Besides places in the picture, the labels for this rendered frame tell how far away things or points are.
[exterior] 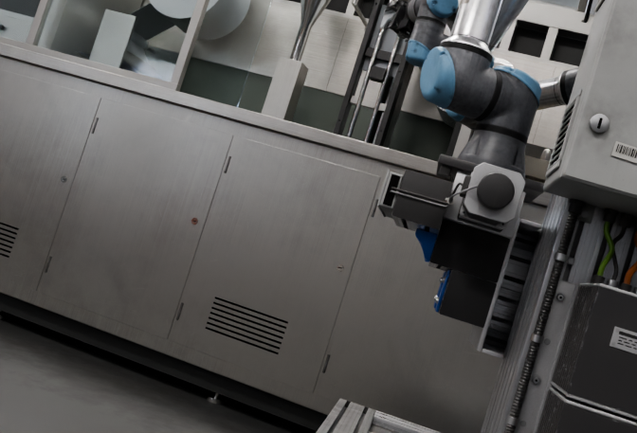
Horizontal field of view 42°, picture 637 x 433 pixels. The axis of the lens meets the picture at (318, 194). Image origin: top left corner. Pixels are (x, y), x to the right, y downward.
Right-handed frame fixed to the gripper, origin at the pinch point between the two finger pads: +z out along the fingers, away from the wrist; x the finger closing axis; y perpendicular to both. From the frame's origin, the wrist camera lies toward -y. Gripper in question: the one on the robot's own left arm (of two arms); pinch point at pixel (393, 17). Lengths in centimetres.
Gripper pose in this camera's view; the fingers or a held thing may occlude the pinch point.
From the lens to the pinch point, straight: 239.4
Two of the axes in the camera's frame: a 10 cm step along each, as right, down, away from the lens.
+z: -3.0, -0.3, 9.5
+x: 8.6, 4.3, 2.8
